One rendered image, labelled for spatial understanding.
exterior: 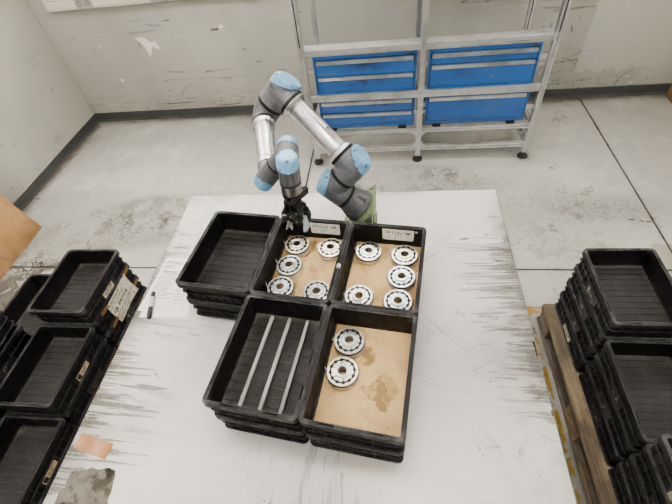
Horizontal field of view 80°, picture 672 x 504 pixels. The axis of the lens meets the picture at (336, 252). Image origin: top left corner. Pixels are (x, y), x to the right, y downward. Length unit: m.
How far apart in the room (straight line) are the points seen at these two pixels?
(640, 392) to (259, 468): 1.49
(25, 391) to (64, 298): 0.46
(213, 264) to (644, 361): 1.84
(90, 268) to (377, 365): 1.76
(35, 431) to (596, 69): 4.68
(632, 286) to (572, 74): 2.58
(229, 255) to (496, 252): 1.14
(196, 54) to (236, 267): 2.93
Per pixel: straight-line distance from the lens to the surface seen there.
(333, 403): 1.33
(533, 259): 2.84
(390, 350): 1.39
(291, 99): 1.71
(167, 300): 1.90
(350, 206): 1.76
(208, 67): 4.35
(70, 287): 2.57
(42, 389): 2.42
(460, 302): 1.67
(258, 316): 1.53
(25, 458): 2.44
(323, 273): 1.59
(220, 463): 1.50
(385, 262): 1.60
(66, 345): 2.49
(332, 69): 3.12
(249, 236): 1.81
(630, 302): 2.17
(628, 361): 2.13
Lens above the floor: 2.07
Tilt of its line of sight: 48 degrees down
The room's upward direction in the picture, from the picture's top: 9 degrees counter-clockwise
